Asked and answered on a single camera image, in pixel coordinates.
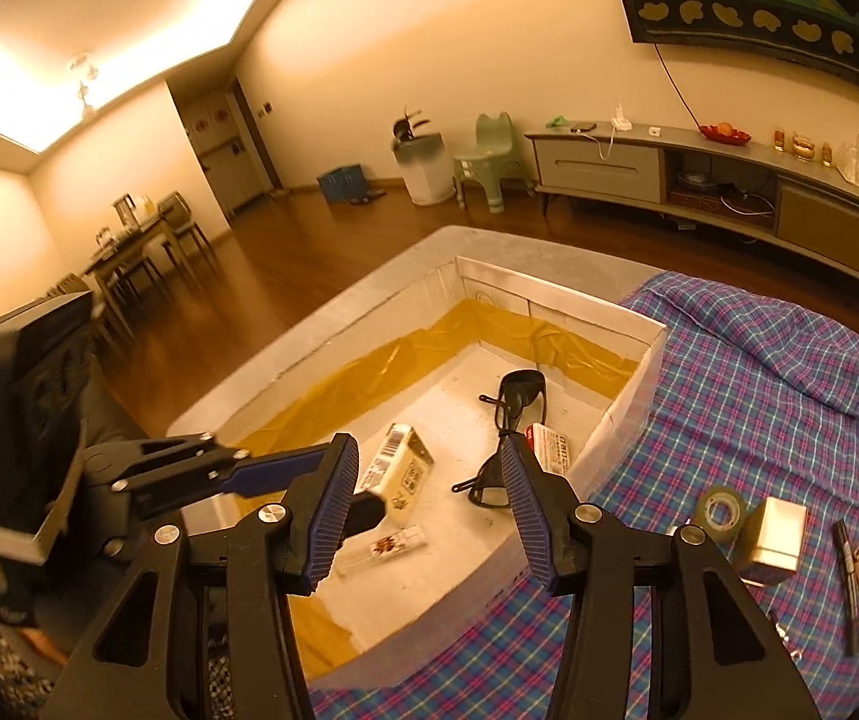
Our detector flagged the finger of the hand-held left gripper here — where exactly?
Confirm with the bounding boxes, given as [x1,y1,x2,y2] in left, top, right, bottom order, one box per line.
[110,433,336,500]
[346,493,387,539]

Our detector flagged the entrance door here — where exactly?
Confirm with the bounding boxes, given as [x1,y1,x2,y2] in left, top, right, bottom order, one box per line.
[190,99,252,212]

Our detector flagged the small clear printed packet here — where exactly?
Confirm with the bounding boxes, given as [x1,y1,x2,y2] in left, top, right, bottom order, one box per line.
[335,525,426,575]

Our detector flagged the wall television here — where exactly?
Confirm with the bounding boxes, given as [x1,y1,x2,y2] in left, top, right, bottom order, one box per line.
[600,0,859,110]

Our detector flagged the white bin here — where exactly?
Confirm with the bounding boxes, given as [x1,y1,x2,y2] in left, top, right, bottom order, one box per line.
[391,131,454,205]

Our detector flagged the dining table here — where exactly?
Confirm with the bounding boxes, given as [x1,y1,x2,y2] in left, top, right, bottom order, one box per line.
[84,210,190,293]

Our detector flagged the black sunglasses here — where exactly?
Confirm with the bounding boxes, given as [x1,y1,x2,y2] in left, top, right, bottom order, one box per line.
[450,369,550,511]

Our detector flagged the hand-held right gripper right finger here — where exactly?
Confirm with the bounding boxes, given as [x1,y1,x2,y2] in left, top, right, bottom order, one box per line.
[499,433,824,720]

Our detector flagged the black marker pen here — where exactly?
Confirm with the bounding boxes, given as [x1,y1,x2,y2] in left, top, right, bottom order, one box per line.
[832,520,859,655]

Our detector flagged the black television cable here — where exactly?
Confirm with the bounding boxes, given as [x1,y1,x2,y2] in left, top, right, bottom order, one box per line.
[653,41,702,128]

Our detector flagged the gold box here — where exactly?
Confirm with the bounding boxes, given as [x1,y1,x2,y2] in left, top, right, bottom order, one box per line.
[738,496,807,587]

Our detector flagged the yellow white drink carton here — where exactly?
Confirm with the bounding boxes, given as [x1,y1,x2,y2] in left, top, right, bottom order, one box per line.
[354,424,435,527]

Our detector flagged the white cardboard box container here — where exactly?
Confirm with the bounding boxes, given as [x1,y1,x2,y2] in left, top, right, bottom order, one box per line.
[166,255,671,691]

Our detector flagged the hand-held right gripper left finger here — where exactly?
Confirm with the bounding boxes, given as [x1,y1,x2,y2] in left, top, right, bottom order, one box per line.
[43,433,361,720]

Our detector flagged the green tape roll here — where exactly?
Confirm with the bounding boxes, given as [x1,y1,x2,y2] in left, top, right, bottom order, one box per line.
[694,486,756,545]

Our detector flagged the green plastic chair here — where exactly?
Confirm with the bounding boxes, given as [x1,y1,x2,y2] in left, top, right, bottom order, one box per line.
[453,112,539,212]

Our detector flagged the blue plaid cloth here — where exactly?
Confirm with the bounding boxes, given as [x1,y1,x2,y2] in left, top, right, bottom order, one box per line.
[309,270,859,720]

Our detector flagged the blue plastic crate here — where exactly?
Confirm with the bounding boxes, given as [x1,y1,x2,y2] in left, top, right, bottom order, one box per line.
[316,163,370,203]

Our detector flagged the grey television cabinet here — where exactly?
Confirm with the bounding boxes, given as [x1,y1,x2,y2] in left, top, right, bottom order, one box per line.
[524,124,859,290]

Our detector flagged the dining chair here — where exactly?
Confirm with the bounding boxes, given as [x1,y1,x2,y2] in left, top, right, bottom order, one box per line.
[151,193,214,265]
[46,274,131,350]

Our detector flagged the small red white box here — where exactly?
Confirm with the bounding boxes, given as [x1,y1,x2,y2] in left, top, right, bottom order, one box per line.
[525,422,576,477]

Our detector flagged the white charger with cable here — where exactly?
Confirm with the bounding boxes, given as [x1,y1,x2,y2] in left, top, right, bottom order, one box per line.
[586,97,633,164]

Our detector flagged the ceiling lamp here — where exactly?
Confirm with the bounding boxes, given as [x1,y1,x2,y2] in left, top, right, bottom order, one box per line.
[69,52,100,119]

